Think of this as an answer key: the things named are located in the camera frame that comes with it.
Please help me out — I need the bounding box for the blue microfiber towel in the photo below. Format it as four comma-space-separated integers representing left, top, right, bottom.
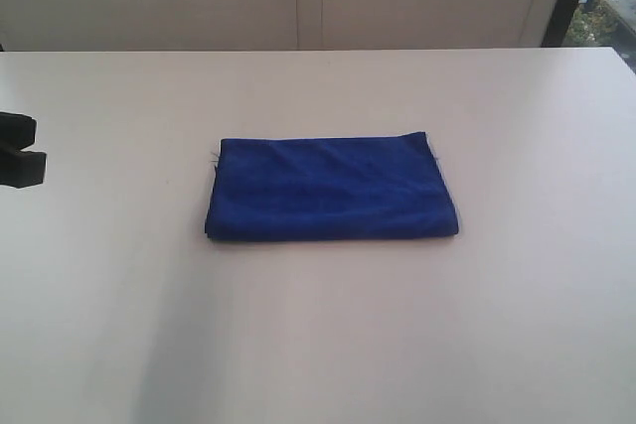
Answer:
205, 132, 459, 242

